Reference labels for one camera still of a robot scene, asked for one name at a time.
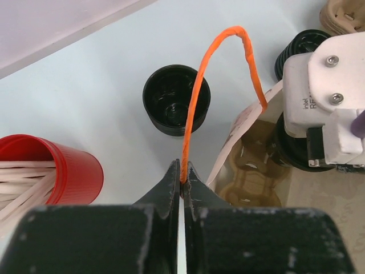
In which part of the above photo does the translucent bag with orange handles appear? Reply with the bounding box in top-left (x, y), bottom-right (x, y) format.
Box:
top-left (188, 26), bottom-right (364, 257)

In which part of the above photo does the black ribbed cup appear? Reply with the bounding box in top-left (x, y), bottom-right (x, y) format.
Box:
top-left (143, 65), bottom-right (197, 137)
top-left (274, 29), bottom-right (331, 81)

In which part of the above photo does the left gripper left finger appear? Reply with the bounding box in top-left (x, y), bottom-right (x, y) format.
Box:
top-left (1, 160), bottom-right (180, 273)

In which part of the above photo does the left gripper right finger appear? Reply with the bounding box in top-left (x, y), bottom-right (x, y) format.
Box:
top-left (182, 164), bottom-right (355, 273)

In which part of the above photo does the black cup lid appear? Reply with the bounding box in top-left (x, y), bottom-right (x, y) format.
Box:
top-left (273, 113), bottom-right (335, 172)

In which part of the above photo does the red cylindrical straw holder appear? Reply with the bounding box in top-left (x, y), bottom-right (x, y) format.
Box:
top-left (1, 134), bottom-right (104, 205)

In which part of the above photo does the brown pulp cup carrier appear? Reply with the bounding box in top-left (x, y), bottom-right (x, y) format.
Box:
top-left (319, 0), bottom-right (364, 35)
top-left (218, 136), bottom-right (290, 207)

